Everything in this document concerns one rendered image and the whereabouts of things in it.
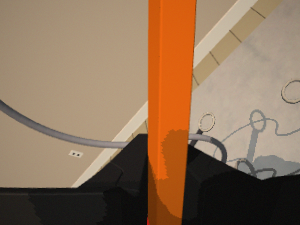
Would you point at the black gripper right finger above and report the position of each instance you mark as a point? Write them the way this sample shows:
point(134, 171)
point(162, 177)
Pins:
point(217, 194)

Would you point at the orange bar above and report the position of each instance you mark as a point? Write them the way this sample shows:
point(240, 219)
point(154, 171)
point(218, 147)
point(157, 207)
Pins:
point(170, 61)

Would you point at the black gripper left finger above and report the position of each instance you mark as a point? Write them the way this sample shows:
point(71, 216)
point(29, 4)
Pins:
point(115, 195)

